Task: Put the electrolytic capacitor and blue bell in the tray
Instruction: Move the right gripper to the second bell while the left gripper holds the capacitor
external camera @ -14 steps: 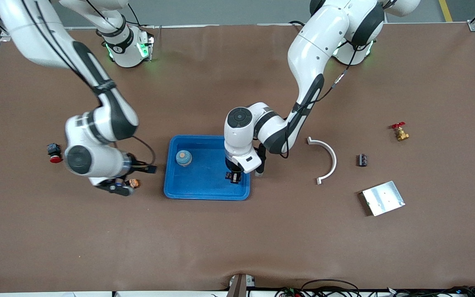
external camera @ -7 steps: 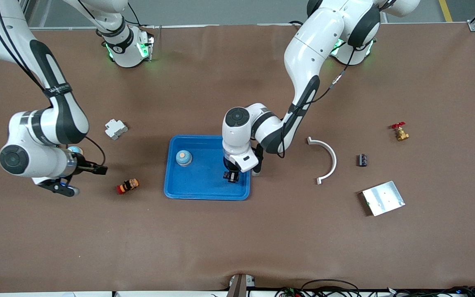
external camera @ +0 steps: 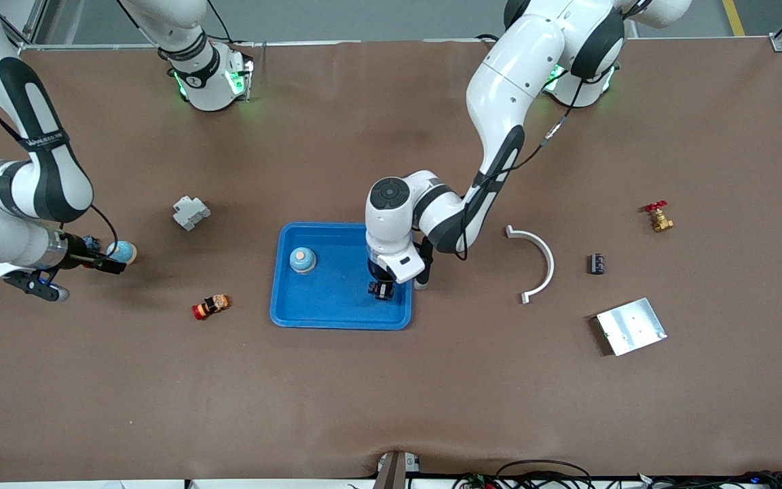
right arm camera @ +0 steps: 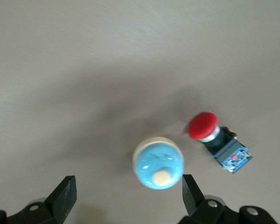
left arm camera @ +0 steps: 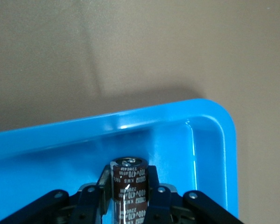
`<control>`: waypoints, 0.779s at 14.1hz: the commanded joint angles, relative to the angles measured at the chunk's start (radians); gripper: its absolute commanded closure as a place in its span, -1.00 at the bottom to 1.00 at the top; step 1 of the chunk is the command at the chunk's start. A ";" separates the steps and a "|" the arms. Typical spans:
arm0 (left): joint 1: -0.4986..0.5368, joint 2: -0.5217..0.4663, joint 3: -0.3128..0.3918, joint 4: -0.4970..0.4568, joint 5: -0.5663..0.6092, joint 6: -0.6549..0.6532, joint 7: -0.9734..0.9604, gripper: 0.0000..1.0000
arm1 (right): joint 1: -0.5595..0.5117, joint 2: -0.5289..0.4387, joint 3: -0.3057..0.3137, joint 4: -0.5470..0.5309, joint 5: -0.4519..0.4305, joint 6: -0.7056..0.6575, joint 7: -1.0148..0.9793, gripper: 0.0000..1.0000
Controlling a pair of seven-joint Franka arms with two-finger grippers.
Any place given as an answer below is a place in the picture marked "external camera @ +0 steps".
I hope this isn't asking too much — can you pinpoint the black right arm strap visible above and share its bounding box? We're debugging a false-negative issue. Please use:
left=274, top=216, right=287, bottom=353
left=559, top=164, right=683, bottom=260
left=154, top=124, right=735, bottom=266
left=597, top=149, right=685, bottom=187
left=20, top=131, right=71, bottom=155

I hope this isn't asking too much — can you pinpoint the brown table mat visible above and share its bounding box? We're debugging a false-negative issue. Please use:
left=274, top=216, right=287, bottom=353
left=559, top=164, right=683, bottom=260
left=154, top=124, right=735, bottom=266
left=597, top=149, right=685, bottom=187
left=0, top=37, right=782, bottom=480

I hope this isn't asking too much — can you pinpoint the red yellow emergency stop button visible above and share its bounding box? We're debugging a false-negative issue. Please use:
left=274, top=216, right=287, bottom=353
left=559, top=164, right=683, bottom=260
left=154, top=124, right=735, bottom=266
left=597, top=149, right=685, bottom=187
left=191, top=293, right=231, bottom=321

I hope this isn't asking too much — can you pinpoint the brass valve with red handle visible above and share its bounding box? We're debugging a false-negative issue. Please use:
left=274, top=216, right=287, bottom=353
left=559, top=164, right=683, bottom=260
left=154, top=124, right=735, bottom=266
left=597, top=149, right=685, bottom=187
left=644, top=200, right=675, bottom=234

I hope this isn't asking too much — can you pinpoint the dark wire bundle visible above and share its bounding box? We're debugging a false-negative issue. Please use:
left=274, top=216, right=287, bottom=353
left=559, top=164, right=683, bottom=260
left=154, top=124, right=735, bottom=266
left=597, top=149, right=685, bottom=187
left=635, top=470, right=782, bottom=489

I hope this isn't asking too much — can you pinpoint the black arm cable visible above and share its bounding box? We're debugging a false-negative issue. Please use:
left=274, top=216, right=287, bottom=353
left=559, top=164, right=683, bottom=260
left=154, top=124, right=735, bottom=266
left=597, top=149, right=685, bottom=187
left=458, top=62, right=622, bottom=261
left=0, top=41, right=120, bottom=259

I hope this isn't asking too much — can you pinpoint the blue plastic tray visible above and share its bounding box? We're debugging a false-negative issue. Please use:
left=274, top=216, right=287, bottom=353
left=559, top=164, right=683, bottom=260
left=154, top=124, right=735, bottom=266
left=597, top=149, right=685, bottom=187
left=269, top=222, right=414, bottom=331

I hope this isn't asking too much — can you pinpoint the black cable loop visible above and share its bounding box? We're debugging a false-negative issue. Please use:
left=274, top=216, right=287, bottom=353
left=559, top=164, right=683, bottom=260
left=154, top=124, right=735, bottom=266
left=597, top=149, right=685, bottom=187
left=495, top=460, right=593, bottom=489

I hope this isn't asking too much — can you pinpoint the silver aluminium plate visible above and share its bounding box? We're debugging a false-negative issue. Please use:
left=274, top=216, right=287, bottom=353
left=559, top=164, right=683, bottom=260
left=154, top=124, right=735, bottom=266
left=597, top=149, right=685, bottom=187
left=591, top=297, right=668, bottom=357

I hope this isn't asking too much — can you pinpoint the grey metal table clamp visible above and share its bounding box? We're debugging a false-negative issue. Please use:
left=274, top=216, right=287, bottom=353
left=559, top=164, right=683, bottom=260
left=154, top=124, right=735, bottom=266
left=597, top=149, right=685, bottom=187
left=372, top=451, right=422, bottom=489

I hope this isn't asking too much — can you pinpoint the white curved plastic bracket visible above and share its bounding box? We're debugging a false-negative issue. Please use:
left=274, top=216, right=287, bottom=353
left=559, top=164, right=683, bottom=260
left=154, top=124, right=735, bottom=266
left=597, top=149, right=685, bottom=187
left=505, top=225, right=556, bottom=305

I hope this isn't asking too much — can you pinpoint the blue dome call bell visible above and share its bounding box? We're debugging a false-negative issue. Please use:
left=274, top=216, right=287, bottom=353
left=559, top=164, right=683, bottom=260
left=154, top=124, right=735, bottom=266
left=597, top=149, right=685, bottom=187
left=288, top=247, right=318, bottom=275
left=107, top=240, right=138, bottom=266

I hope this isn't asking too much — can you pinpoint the white circuit breaker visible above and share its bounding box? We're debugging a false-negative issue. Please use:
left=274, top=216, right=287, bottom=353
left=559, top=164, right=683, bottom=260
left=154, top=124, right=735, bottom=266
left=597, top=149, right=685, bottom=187
left=172, top=196, right=212, bottom=232

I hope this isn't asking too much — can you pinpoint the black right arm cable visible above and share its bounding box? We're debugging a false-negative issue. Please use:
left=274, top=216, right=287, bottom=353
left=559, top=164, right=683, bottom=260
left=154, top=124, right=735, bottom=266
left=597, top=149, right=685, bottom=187
left=0, top=41, right=120, bottom=259

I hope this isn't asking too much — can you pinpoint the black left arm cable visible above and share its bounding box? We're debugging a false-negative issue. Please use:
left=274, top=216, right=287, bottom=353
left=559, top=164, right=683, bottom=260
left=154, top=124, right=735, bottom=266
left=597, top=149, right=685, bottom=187
left=458, top=62, right=622, bottom=261

